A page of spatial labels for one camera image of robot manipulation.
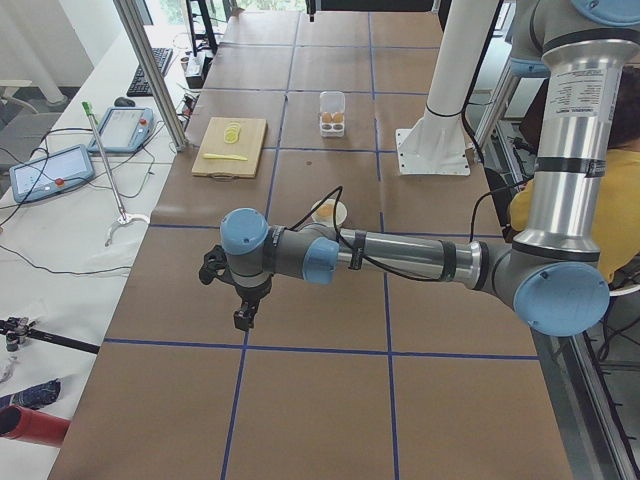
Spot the near teach pendant tablet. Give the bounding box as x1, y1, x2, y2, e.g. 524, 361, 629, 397
9, 145, 95, 203

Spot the white ceramic bowl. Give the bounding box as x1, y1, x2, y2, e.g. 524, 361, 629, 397
311, 199, 347, 228

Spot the yellow plastic knife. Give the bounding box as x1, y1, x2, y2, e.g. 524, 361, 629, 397
202, 153, 248, 161

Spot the white chair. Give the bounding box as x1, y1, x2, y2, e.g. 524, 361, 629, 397
609, 254, 639, 297

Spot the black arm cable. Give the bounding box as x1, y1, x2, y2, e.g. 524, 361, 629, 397
291, 185, 526, 281

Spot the black cable on desk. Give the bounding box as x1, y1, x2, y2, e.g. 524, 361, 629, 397
0, 127, 156, 277

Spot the brown egg from bowl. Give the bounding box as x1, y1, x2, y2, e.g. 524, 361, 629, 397
316, 204, 334, 218

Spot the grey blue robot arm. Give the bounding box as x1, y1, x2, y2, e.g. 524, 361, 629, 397
200, 1, 639, 337

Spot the black computer mouse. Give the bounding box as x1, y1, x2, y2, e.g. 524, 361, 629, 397
113, 97, 136, 108

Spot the aluminium frame post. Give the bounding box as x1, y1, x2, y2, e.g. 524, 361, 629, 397
113, 0, 188, 152

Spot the black keyboard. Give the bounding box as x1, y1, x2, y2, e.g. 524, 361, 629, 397
126, 47, 174, 98

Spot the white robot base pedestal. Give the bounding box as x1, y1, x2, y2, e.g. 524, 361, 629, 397
396, 0, 501, 176

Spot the black box on table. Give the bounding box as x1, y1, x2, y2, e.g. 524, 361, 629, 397
184, 52, 213, 89

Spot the far teach pendant tablet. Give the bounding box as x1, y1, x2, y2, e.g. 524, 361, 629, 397
97, 107, 154, 155

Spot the blue patterned cloth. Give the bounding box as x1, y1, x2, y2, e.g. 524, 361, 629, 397
1, 379, 61, 410

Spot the red cylinder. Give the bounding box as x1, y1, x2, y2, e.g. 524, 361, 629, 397
1, 405, 70, 447

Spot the silver reacher grabber tool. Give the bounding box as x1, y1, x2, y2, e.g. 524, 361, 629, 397
82, 101, 150, 247

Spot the crumpled white paper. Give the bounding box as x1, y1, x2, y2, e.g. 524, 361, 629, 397
0, 355, 19, 383

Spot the black tripod rod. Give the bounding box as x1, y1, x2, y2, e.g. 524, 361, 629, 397
0, 317, 100, 354

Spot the person in yellow shirt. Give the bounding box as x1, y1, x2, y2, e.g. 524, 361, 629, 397
508, 64, 640, 286

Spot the bamboo cutting board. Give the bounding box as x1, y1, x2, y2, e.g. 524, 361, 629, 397
191, 117, 267, 178

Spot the clear plastic egg carton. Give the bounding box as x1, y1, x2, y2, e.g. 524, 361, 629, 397
318, 91, 346, 138

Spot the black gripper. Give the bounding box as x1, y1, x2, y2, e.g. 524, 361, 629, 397
233, 279, 272, 330

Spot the teach pendant tablet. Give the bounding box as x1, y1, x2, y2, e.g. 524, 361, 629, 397
97, 107, 154, 155
9, 145, 95, 203

